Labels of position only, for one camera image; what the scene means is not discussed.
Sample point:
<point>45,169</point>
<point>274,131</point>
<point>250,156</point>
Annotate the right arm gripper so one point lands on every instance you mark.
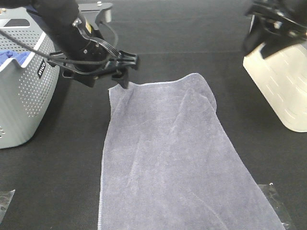
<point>276,26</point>

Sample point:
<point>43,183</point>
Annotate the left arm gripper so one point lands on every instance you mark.
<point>115,67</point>

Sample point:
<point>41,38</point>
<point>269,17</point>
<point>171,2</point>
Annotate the grey-purple towel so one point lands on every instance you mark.
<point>169,165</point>

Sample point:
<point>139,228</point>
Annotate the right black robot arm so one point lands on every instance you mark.
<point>277,24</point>

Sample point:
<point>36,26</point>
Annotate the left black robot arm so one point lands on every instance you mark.
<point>84,54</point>

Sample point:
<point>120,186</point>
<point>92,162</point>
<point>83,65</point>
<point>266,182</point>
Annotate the white plastic storage box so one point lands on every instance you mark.
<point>282,79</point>

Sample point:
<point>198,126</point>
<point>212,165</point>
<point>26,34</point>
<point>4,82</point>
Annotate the grey perforated laundry basket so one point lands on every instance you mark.
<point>25,91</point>

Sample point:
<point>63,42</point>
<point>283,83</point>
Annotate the blue cloth in basket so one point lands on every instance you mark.
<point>7,54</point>

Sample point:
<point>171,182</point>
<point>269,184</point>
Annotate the black mat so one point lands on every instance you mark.
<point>56,175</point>

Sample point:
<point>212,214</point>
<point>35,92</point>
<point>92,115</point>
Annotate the left clear tape strip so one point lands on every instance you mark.
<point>5,199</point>

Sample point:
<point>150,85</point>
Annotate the clear tape strip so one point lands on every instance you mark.
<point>277,204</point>
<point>5,199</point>

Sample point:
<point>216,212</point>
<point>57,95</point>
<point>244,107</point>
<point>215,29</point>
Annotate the right clear tape strip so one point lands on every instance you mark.
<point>277,204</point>

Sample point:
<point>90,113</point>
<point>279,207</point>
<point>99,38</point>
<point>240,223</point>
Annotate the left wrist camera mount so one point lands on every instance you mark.
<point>97,12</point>

